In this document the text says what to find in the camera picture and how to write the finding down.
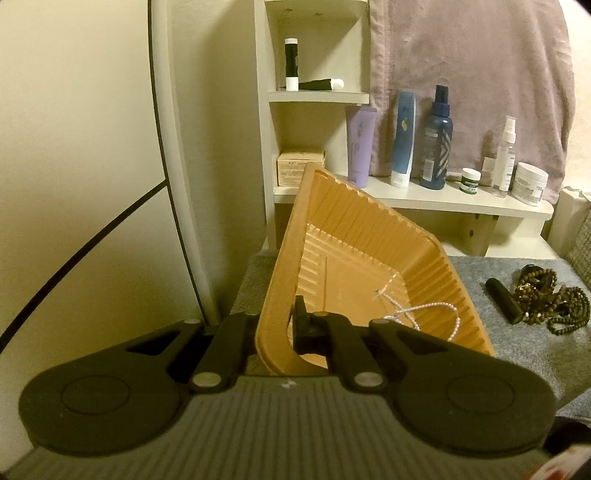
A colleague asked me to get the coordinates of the white pearl bracelet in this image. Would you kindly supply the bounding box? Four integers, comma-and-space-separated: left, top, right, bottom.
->
375, 287, 462, 342

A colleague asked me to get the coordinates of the orange plastic tray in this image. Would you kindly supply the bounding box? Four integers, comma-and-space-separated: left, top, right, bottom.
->
256, 165, 495, 376

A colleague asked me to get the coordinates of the black cylindrical tube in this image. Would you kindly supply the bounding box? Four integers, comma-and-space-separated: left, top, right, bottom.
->
485, 278, 523, 325

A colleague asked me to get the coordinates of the black wrist watch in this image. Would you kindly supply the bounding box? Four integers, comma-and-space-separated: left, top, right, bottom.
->
518, 264, 544, 283

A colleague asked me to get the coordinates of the dark green bead necklace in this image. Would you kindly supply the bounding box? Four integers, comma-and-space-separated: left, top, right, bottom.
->
530, 285, 591, 336

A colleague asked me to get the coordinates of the small cardboard box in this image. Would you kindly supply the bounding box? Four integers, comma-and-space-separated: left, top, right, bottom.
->
276, 148, 327, 187

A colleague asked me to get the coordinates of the lilac cosmetic tube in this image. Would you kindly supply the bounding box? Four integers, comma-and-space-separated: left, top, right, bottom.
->
346, 105, 377, 188

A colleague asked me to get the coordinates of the small green white jar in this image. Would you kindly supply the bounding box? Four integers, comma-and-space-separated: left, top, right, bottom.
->
460, 168, 481, 195

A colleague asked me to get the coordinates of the blue white cream tube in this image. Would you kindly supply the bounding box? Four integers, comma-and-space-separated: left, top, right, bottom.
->
391, 90, 417, 188

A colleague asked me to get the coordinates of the dark blue spray bottle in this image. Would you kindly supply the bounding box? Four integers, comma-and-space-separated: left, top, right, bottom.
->
421, 85, 453, 190

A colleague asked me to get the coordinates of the grey fluffy towel mat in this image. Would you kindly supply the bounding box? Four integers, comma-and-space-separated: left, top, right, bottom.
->
227, 250, 591, 416

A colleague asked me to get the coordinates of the clear spray bottle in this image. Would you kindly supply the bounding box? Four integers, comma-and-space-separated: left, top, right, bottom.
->
492, 116, 516, 197

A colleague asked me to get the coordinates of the black white lying tube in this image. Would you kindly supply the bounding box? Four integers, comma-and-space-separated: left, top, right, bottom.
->
283, 77, 345, 92

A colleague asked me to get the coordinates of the black white lip balm stick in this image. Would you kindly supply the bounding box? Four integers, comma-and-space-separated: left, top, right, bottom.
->
284, 37, 300, 92

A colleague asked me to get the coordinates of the white cream jar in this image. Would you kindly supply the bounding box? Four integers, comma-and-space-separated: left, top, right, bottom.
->
512, 162, 548, 207

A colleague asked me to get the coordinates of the white bed headboard cushion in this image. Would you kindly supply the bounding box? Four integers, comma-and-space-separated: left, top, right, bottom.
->
547, 186, 590, 257

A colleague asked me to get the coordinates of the grey tweed pillow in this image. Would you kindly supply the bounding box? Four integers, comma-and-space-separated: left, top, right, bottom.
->
566, 218, 591, 284

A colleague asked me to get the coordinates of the cream corner shelf unit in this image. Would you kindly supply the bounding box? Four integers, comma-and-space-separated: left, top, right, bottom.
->
253, 1, 555, 259

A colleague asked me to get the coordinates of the mauve hanging towel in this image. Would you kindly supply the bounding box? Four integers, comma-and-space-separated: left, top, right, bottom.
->
369, 1, 576, 203

